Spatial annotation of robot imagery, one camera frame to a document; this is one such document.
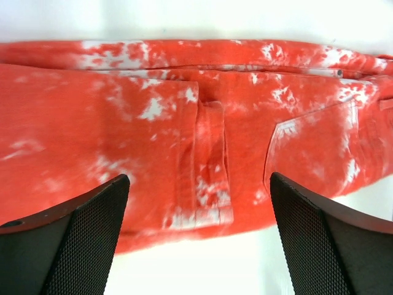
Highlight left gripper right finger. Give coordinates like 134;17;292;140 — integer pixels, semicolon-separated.
270;173;392;294

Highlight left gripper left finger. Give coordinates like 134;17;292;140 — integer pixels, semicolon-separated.
1;174;130;294

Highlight orange white tie-dye trousers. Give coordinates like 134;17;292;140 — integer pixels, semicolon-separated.
1;40;392;252

